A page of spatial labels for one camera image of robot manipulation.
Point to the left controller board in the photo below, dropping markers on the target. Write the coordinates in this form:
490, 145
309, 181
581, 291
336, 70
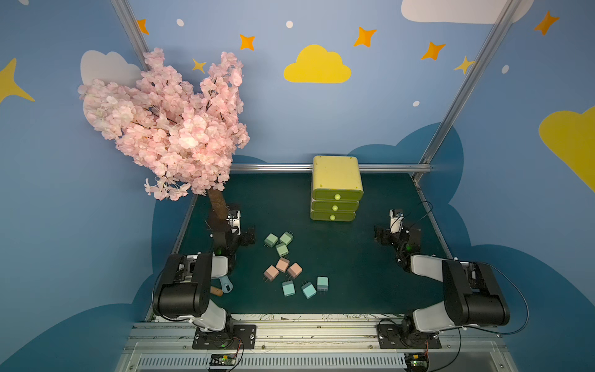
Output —
222, 361

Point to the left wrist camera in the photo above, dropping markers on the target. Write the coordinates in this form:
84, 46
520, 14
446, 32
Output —
234, 216

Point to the pink plug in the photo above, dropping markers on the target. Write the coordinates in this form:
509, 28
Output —
271, 273
282, 265
294, 271

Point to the controller board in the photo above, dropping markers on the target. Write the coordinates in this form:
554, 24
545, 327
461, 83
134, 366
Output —
416, 361
222, 361

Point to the blue plug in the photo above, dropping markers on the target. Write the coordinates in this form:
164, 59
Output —
288, 288
309, 290
322, 284

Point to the pink plug middle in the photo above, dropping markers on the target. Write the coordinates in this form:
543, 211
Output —
282, 265

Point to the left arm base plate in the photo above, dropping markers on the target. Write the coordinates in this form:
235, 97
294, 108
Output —
240, 336

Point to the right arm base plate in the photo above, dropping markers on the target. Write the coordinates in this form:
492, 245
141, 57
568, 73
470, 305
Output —
392, 337

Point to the pink cherry blossom tree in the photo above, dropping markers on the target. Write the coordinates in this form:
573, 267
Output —
187, 138

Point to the blue plug right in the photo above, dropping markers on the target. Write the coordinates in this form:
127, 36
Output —
322, 284

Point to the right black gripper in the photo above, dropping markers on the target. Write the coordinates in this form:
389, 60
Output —
386, 235

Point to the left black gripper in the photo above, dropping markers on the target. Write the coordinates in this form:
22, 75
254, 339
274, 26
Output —
244, 235

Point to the back aluminium rail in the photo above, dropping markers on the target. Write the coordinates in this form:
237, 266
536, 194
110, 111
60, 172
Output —
305, 168

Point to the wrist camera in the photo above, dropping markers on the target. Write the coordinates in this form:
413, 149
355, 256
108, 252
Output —
234, 216
396, 220

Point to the blue plug left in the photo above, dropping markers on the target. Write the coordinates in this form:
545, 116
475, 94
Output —
288, 288

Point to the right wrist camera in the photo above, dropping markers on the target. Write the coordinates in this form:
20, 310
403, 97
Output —
396, 220

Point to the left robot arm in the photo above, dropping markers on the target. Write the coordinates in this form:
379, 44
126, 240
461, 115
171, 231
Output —
183, 290

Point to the green plug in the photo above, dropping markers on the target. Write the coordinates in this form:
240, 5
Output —
271, 240
286, 238
282, 250

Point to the yellow green drawer cabinet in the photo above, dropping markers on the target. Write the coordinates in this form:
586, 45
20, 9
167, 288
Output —
336, 172

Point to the pink plug left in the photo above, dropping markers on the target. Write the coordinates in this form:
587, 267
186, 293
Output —
271, 273

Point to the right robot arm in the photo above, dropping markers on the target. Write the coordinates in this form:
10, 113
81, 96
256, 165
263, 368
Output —
471, 293

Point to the pink plug right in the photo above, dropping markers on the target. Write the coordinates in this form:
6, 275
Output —
294, 271

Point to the right controller board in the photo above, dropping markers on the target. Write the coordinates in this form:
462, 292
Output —
416, 361

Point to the blue plug middle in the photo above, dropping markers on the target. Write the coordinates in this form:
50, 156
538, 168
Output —
309, 290

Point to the blue dustpan scoop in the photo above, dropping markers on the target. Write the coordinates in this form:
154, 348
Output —
226, 284

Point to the green yellow brush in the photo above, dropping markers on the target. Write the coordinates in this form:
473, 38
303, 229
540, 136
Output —
216, 291

